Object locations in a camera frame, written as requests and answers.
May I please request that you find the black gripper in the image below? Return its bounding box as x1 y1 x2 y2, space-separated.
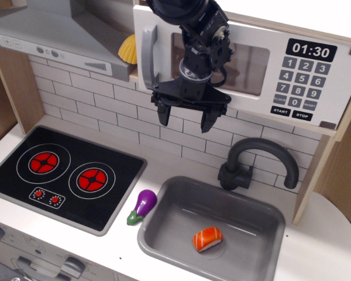
151 77 231 133

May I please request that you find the white toy microwave door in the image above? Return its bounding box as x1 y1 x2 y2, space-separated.
133 5 351 132

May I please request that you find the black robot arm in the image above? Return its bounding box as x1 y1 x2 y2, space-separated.
142 1 234 133

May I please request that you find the wooden microwave cabinet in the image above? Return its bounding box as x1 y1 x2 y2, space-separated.
219 1 351 222

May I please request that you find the dark grey toy faucet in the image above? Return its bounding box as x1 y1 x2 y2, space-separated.
217 137 300 191

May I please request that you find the yellow toy shell pasta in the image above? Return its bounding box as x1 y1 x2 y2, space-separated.
118 34 137 64

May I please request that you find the purple toy eggplant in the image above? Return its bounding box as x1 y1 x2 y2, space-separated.
126 190 157 226

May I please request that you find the grey toy sink basin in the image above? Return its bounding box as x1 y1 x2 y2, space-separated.
137 176 285 280

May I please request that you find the black toy stove top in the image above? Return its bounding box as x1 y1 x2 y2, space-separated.
0 126 147 237

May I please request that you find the orange salmon sushi toy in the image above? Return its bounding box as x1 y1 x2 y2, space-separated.
192 227 224 252

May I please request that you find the grey range hood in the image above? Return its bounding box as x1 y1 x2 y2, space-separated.
0 1 135 81

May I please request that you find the grey oven knob right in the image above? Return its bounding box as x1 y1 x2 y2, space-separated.
60 256 86 279

